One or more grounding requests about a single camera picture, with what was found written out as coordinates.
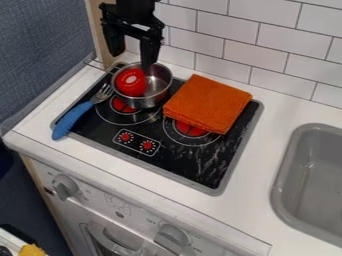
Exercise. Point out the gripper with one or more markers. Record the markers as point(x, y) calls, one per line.
point(133, 24)

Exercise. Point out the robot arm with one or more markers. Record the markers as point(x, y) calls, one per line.
point(133, 6)

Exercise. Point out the blue fork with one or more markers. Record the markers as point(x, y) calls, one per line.
point(75, 113)

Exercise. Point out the orange cloth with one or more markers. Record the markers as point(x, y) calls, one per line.
point(207, 103)

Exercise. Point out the red toy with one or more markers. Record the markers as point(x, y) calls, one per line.
point(130, 82)

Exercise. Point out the silver pot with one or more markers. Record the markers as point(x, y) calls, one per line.
point(149, 90)

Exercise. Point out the toy stove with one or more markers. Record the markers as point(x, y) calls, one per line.
point(164, 133)

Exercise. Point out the toy sink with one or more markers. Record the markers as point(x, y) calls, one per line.
point(311, 183)

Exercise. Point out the yellow toy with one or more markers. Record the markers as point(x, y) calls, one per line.
point(31, 250)

